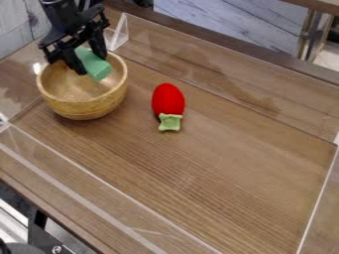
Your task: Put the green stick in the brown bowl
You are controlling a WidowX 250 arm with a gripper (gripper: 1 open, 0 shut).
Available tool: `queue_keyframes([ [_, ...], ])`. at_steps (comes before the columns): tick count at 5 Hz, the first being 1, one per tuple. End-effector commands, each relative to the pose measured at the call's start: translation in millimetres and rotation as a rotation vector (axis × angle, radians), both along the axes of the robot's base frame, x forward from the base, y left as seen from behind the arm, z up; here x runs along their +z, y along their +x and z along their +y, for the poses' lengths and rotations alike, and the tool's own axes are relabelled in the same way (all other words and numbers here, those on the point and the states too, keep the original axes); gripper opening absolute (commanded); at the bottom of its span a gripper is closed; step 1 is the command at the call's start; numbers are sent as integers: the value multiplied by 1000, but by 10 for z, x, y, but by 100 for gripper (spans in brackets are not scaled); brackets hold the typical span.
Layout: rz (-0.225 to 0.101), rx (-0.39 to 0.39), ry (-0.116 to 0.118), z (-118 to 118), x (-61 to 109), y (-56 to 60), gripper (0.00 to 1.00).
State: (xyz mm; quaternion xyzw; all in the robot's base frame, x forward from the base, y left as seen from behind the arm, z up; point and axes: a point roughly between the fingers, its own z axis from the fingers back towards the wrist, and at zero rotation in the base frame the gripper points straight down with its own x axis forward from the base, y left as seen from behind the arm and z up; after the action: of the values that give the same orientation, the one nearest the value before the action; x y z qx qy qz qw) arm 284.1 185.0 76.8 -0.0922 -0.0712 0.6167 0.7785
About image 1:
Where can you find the green rectangular stick block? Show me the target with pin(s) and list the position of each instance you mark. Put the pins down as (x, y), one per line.
(98, 68)

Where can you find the brown wooden bowl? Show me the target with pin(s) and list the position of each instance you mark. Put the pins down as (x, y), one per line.
(75, 96)

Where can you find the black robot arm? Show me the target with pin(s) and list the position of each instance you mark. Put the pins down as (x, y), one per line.
(74, 27)

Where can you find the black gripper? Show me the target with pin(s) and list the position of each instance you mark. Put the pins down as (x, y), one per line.
(76, 25)

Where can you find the black table frame bracket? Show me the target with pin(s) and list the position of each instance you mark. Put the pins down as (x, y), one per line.
(40, 238)

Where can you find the red plush strawberry toy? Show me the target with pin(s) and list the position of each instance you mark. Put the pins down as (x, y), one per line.
(168, 105)

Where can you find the clear acrylic corner bracket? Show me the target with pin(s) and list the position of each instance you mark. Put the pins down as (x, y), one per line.
(116, 36)

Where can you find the metal table leg background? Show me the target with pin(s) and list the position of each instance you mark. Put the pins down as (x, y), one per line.
(313, 36)

